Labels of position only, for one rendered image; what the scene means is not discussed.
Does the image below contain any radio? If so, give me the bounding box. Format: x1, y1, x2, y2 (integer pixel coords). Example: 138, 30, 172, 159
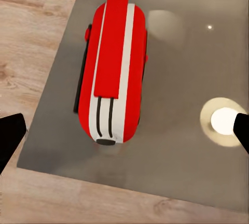
74, 0, 148, 146

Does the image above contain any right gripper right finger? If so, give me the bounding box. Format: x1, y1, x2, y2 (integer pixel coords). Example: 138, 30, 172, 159
233, 113, 249, 154

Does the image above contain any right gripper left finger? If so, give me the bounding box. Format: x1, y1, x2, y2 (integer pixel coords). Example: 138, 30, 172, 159
0, 113, 26, 174

